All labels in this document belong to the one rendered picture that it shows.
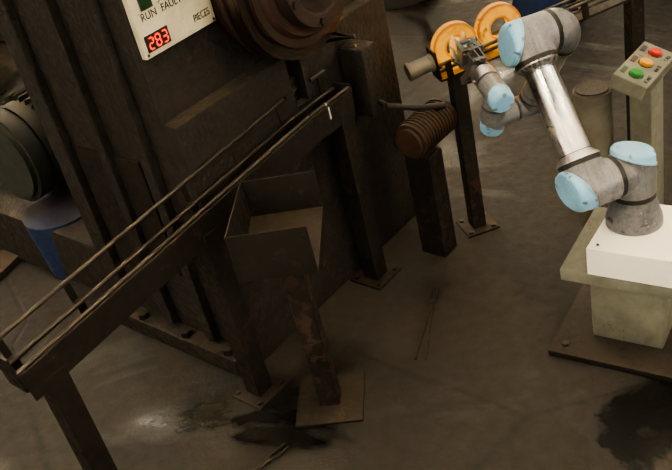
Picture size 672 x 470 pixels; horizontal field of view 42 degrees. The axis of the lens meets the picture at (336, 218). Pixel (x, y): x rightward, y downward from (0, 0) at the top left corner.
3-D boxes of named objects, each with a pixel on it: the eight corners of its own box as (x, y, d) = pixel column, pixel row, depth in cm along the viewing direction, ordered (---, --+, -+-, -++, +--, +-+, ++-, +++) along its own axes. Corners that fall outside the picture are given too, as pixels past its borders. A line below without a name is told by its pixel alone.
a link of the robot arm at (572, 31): (582, -11, 234) (531, 91, 278) (547, 0, 231) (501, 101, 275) (604, 21, 230) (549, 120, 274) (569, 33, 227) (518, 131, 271)
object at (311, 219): (292, 443, 249) (223, 238, 211) (300, 377, 271) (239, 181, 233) (362, 435, 246) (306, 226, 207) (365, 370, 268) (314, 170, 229)
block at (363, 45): (349, 114, 289) (334, 47, 276) (363, 103, 294) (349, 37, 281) (374, 119, 283) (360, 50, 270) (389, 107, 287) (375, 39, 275)
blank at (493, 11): (468, 12, 280) (473, 15, 277) (512, -7, 281) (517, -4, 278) (479, 55, 288) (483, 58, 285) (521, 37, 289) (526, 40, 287)
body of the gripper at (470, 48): (475, 33, 271) (493, 56, 263) (475, 55, 277) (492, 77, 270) (453, 40, 270) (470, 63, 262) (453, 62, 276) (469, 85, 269)
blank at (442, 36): (424, 31, 278) (428, 34, 276) (468, 12, 280) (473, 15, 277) (436, 74, 287) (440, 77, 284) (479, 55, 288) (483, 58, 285)
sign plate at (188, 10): (142, 59, 226) (118, -7, 217) (211, 19, 242) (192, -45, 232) (147, 60, 225) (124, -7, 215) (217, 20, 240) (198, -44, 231)
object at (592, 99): (575, 226, 306) (565, 93, 279) (590, 208, 313) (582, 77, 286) (608, 234, 299) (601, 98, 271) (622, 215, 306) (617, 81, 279)
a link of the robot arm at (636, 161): (667, 191, 231) (667, 145, 224) (624, 208, 228) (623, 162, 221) (637, 175, 241) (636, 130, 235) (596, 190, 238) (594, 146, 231)
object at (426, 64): (406, 77, 286) (401, 61, 283) (431, 67, 287) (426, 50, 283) (413, 84, 281) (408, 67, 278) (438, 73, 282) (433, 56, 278)
